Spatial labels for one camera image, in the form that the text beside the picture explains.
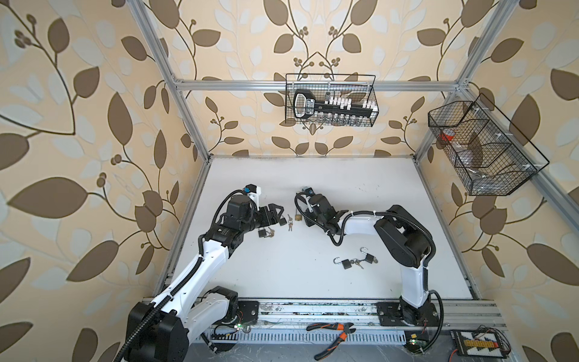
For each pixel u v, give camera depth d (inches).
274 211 28.5
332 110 33.5
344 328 28.0
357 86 35.9
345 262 33.4
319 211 30.5
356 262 34.0
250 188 28.8
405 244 20.2
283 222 37.9
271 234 36.8
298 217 37.9
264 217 27.8
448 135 34.3
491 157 28.7
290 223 37.9
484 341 26.8
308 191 34.1
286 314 29.7
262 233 36.8
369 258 34.1
